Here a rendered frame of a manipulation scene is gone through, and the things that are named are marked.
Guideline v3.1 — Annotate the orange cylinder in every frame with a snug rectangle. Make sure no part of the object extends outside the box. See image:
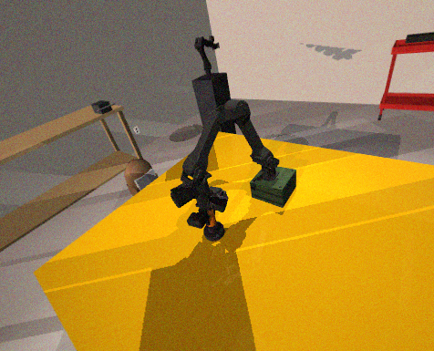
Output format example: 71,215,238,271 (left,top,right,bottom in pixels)
207,209,217,227

